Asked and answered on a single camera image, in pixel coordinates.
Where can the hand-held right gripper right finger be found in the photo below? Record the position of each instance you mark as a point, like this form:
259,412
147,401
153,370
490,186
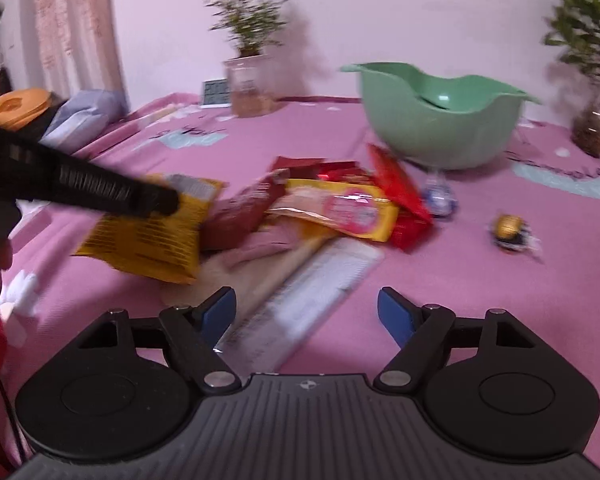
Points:
395,317

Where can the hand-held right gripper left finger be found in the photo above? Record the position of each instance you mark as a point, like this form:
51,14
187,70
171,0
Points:
217,314

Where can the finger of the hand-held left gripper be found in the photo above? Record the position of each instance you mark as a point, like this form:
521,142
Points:
110,187

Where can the yellow snack packet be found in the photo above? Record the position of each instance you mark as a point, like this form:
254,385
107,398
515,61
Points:
145,240

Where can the white grey sachet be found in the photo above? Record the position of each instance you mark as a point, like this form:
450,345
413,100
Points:
305,300

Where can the dark red teapot-print sachet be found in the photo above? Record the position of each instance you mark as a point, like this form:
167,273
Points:
240,210

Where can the gold foil chocolate ball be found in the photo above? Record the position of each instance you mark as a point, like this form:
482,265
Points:
510,227

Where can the green plastic bowl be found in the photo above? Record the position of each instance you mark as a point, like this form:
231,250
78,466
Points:
445,130

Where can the orange plastic object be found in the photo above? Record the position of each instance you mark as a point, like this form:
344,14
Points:
12,110

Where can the blue grey cloth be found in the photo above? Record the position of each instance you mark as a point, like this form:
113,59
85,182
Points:
85,115

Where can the pink snack packet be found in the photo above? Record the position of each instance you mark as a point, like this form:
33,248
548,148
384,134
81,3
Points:
265,245

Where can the pink printed tablecloth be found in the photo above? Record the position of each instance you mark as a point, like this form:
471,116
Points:
480,290

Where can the plain red snack packet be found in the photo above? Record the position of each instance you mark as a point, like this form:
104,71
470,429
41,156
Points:
400,197

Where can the yellow pink long packet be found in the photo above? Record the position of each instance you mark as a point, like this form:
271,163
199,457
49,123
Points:
340,210

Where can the blue silver foil candy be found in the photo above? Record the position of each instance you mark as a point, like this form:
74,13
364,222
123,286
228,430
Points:
440,197

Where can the white digital clock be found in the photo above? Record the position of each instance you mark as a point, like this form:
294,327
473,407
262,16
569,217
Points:
216,93

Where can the pink patterned curtain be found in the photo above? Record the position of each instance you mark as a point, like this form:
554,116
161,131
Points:
75,25

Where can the left potted plant glass jar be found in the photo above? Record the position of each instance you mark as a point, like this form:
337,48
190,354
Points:
245,25

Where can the leafy plant in glass vase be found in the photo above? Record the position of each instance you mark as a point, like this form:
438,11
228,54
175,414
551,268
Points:
587,35

